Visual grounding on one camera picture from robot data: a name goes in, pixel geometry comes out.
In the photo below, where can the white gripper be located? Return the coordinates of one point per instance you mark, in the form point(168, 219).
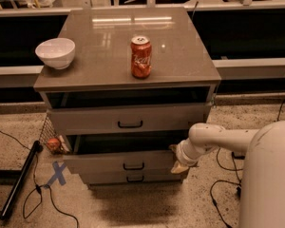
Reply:
point(181, 156)

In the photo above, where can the grey drawer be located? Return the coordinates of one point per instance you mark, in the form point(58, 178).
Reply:
point(122, 152)
point(139, 118)
point(132, 177)

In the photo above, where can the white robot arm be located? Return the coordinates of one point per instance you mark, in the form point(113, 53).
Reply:
point(262, 202)

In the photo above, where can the grey drawer cabinet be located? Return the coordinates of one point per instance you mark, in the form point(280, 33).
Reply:
point(182, 72)

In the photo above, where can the black power adapter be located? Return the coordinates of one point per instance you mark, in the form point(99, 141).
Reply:
point(238, 156)

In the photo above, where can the orange soda can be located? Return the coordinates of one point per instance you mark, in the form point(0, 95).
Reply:
point(141, 56)

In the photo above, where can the blue tape cross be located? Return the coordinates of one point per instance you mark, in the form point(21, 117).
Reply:
point(58, 174)

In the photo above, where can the mesh bag with onion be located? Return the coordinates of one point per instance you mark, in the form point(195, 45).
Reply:
point(53, 142)

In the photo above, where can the black floor bar left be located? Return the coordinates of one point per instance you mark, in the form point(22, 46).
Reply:
point(6, 211)

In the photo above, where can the white bowl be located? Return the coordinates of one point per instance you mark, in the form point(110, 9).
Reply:
point(57, 53)

